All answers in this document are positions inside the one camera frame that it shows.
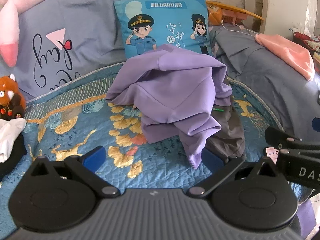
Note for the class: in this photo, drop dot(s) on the pink basket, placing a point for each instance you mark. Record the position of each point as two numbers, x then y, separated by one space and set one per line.
233 16

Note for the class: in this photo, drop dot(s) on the red panda plush toy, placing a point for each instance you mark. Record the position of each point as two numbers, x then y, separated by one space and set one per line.
10 95

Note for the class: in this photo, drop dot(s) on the red patterned cloth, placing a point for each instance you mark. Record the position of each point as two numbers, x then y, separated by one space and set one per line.
306 40

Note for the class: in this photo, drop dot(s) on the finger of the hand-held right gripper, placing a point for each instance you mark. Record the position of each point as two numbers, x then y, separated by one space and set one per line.
280 136

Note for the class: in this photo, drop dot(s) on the pink cloth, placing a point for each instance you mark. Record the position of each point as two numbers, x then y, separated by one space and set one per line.
287 52

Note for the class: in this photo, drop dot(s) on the grey-blue script printed pillow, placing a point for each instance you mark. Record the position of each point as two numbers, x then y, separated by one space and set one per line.
87 30

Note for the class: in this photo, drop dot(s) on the blue deer printed quilt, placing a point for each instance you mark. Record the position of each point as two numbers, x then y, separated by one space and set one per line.
75 130

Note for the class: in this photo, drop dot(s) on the grey-blue duvet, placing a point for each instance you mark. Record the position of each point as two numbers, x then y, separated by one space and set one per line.
262 75

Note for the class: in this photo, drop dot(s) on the purple sweatshirt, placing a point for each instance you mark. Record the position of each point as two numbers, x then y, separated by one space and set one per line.
170 87

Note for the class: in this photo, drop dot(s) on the yellow tray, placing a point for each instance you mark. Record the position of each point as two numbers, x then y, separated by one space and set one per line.
247 12

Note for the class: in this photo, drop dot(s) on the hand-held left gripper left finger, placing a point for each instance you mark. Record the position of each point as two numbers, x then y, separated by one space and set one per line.
95 156

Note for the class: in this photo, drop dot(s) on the white cloth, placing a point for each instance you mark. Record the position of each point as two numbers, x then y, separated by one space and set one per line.
10 135

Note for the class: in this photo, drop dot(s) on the orange bag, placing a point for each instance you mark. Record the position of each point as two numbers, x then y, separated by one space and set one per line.
215 13

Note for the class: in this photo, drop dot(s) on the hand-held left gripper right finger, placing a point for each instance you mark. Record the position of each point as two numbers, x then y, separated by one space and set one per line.
212 158

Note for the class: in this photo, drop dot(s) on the pink plush toy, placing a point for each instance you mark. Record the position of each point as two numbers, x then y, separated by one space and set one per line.
10 30

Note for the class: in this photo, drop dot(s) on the black folded cloth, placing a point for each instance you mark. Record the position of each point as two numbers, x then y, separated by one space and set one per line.
15 155

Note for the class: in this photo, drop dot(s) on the grey pants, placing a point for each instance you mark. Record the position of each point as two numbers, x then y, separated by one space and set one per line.
230 132

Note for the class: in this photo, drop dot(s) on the blue cartoon printed cushion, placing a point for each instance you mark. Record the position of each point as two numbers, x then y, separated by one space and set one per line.
160 17

